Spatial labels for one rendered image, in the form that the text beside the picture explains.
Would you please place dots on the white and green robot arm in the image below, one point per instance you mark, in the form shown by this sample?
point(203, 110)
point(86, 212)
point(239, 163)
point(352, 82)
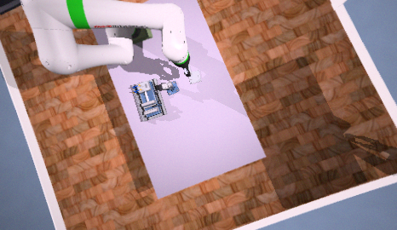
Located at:
point(52, 22)

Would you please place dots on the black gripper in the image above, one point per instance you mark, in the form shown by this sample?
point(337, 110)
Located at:
point(186, 70)

